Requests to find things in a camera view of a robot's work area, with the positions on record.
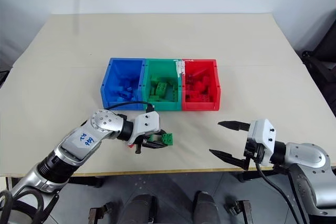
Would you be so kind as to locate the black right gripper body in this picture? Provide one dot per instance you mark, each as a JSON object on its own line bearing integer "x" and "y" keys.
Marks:
{"x": 253, "y": 153}

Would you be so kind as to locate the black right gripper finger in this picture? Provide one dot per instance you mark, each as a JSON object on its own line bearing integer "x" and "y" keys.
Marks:
{"x": 236, "y": 125}
{"x": 231, "y": 159}

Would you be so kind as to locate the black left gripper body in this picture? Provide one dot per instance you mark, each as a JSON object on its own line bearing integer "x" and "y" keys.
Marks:
{"x": 139, "y": 145}

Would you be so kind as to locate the green toy building block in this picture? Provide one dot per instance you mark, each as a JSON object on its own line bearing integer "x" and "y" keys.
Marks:
{"x": 168, "y": 138}

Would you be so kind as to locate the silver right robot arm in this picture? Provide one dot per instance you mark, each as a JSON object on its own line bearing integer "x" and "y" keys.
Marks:
{"x": 307, "y": 161}

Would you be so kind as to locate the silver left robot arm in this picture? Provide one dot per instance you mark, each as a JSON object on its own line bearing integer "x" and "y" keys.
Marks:
{"x": 65, "y": 153}

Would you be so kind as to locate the small red toy block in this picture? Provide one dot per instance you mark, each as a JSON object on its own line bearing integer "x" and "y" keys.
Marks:
{"x": 130, "y": 146}

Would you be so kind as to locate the green plastic bin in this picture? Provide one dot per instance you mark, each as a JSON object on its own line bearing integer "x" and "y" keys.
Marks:
{"x": 162, "y": 104}

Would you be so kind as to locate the flat green toy block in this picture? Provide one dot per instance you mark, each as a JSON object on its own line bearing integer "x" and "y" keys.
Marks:
{"x": 155, "y": 98}

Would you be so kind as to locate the red plastic bin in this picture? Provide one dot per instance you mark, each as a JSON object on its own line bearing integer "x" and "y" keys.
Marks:
{"x": 199, "y": 105}

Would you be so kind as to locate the large green block with holes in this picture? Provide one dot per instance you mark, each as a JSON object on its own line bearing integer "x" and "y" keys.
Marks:
{"x": 162, "y": 89}

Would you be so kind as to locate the long red toy block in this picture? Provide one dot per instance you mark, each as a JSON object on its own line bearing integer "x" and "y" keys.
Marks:
{"x": 199, "y": 98}

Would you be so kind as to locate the blue toy block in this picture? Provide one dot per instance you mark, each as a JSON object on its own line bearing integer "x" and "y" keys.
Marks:
{"x": 123, "y": 95}

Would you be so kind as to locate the dark rounded shape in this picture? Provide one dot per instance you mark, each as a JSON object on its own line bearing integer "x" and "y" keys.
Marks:
{"x": 207, "y": 207}
{"x": 140, "y": 208}

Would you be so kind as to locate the small green toy block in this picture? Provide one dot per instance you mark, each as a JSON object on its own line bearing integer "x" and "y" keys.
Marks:
{"x": 154, "y": 78}

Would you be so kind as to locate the white label with blue writing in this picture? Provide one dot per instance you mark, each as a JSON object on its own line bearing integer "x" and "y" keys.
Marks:
{"x": 85, "y": 140}

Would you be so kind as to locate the blue plastic bin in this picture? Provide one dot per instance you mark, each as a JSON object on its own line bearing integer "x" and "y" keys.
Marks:
{"x": 115, "y": 77}

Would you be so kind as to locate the dark object at table side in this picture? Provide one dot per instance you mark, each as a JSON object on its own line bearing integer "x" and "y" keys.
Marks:
{"x": 4, "y": 77}

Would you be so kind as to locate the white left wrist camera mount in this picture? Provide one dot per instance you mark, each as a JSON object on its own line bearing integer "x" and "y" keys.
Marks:
{"x": 148, "y": 123}

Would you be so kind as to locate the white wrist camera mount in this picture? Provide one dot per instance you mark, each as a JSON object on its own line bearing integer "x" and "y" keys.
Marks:
{"x": 148, "y": 123}
{"x": 263, "y": 136}

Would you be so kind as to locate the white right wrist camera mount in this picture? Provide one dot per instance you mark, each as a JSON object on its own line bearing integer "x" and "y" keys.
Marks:
{"x": 263, "y": 136}

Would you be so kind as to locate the rusty table caster bracket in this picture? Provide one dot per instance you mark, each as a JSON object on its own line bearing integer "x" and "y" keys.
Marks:
{"x": 101, "y": 212}
{"x": 240, "y": 211}

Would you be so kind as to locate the black equipment frame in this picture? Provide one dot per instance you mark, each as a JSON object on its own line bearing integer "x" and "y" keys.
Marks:
{"x": 320, "y": 64}

